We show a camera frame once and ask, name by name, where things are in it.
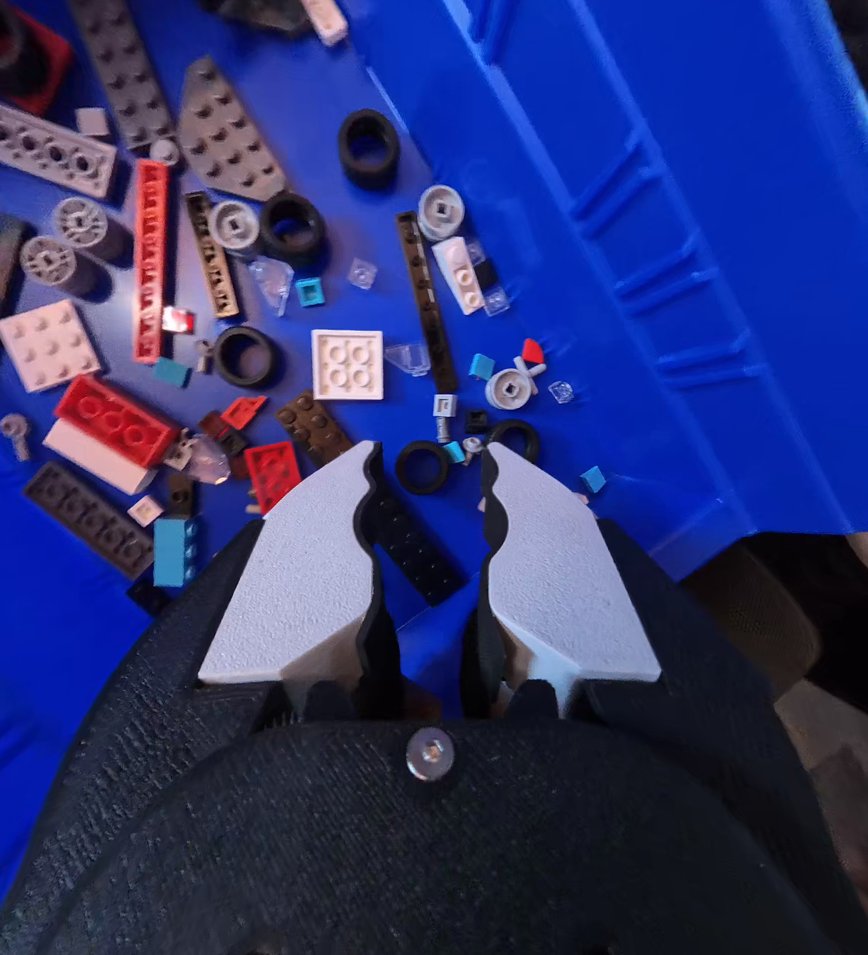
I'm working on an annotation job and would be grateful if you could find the blue plastic bin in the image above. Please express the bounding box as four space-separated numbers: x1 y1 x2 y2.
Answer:
0 0 868 829

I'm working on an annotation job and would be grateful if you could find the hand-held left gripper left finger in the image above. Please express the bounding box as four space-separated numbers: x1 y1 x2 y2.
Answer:
195 440 405 721

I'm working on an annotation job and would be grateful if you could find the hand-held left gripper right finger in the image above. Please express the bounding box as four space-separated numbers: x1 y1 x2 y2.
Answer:
460 442 664 721

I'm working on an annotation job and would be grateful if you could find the pile of large lego pieces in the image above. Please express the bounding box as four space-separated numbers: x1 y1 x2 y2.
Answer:
0 0 607 613

